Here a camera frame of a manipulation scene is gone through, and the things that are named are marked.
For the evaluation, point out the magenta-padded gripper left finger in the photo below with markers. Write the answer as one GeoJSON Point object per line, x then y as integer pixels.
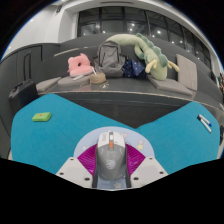
{"type": "Point", "coordinates": [75, 170]}

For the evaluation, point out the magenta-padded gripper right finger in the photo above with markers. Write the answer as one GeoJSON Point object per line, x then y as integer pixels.
{"type": "Point", "coordinates": [146, 170]}

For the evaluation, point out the grey and white computer mouse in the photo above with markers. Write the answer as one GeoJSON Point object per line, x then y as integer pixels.
{"type": "Point", "coordinates": [110, 160]}

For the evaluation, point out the round light blue mouse pad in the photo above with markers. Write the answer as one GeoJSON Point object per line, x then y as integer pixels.
{"type": "Point", "coordinates": [133, 135]}

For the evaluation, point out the green eraser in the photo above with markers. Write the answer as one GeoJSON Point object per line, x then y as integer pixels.
{"type": "Point", "coordinates": [41, 116]}

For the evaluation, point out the black-capped white marker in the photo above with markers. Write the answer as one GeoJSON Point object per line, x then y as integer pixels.
{"type": "Point", "coordinates": [204, 124]}

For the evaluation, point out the blue-capped white marker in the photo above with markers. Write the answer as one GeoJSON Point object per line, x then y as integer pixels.
{"type": "Point", "coordinates": [205, 120]}

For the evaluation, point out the grey seat cushion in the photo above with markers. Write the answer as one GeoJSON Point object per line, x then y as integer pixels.
{"type": "Point", "coordinates": [170, 86]}
{"type": "Point", "coordinates": [71, 82]}
{"type": "Point", "coordinates": [47, 84]}

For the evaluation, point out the black suitcase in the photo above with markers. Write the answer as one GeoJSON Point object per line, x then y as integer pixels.
{"type": "Point", "coordinates": [21, 96]}

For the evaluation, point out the tan pouch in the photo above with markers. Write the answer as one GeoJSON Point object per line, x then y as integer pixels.
{"type": "Point", "coordinates": [97, 79]}

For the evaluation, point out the dark blue patterned bag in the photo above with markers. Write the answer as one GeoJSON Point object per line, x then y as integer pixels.
{"type": "Point", "coordinates": [133, 68]}

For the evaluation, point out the green dragon plush toy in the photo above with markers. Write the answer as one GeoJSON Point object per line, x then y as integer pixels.
{"type": "Point", "coordinates": [160, 68]}

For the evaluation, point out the pink plush cushion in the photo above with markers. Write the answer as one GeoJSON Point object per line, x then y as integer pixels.
{"type": "Point", "coordinates": [80, 66]}

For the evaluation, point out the grey upright back cushion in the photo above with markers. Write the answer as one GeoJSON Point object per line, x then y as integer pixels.
{"type": "Point", "coordinates": [187, 71]}

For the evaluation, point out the grey backpack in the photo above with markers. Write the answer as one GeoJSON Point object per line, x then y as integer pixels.
{"type": "Point", "coordinates": [109, 60]}

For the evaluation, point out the person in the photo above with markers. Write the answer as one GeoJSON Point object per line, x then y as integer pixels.
{"type": "Point", "coordinates": [221, 81]}

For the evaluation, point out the dark glass window wall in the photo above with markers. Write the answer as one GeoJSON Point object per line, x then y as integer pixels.
{"type": "Point", "coordinates": [113, 25]}

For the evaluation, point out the black wall speaker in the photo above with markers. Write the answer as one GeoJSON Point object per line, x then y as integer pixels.
{"type": "Point", "coordinates": [59, 8]}

